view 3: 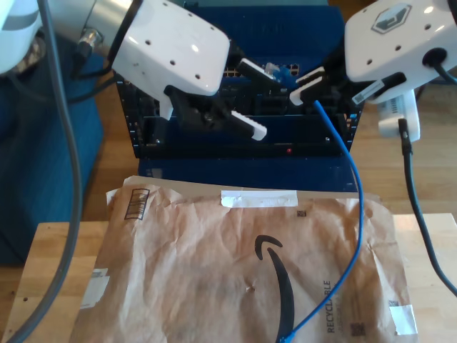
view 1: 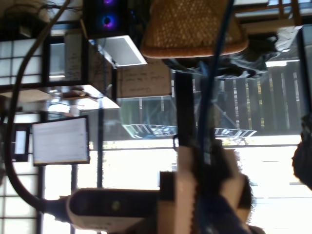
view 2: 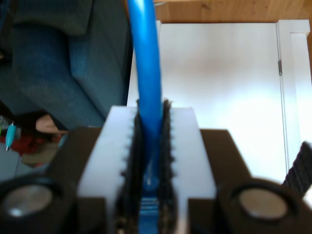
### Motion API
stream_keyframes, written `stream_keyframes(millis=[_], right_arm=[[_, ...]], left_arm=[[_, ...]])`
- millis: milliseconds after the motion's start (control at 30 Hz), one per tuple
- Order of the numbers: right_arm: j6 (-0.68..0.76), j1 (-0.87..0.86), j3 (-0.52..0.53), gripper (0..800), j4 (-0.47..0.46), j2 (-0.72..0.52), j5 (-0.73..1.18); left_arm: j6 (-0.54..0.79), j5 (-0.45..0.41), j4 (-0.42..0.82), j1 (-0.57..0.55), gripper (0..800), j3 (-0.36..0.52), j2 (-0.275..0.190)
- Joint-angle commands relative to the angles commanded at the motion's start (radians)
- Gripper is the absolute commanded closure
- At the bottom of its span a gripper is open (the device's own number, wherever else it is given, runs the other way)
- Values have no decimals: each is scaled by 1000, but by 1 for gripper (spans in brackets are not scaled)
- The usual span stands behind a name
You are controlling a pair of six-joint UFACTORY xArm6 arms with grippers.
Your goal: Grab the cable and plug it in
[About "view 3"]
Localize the blue network cable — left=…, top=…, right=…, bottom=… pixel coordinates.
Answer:
left=263, top=61, right=365, bottom=343

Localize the black rack server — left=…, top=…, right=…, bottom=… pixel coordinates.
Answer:
left=135, top=81, right=356, bottom=117

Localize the black rack drawer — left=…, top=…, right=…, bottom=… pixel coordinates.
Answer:
left=138, top=113, right=350, bottom=160

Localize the blue metal case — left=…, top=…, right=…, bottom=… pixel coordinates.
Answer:
left=138, top=156, right=359, bottom=193

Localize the brown paper mailer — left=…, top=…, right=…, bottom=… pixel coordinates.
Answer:
left=69, top=174, right=419, bottom=343

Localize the blue sofa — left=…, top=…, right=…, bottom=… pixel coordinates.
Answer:
left=0, top=35, right=105, bottom=267

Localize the blue network switch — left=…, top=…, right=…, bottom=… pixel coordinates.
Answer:
left=199, top=5, right=359, bottom=85

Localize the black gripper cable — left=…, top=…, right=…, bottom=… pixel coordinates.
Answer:
left=423, top=48, right=457, bottom=85

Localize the thin black cable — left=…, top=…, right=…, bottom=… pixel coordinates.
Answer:
left=67, top=28, right=122, bottom=104

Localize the black rack frame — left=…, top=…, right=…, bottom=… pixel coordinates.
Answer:
left=114, top=69, right=364, bottom=160

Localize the black camera cable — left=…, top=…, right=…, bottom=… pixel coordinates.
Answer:
left=396, top=117, right=457, bottom=298

